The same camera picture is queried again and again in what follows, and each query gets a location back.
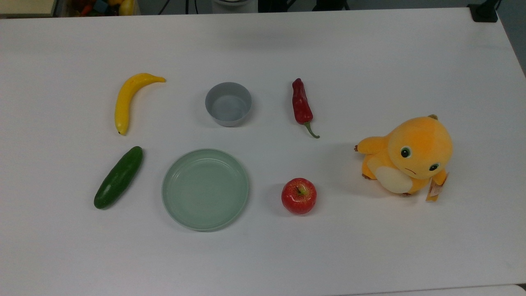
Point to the box of colourful toys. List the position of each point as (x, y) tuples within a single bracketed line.
[(98, 6)]

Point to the grey bowl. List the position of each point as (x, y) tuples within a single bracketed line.
[(228, 105)]

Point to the black table clamp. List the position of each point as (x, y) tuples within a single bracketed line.
[(483, 12)]

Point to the red apple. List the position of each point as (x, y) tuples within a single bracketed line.
[(298, 196)]

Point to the wooden board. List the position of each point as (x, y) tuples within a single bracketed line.
[(25, 6)]

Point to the pale green plate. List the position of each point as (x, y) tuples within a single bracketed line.
[(205, 190)]

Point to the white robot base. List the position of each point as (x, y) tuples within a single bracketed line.
[(234, 5)]

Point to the yellow banana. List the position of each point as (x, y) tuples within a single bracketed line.
[(122, 102)]

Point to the orange plush toy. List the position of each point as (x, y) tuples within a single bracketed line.
[(415, 152)]

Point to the red chili pepper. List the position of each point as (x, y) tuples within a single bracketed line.
[(301, 107)]

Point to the green cucumber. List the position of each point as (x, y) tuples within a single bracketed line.
[(118, 177)]

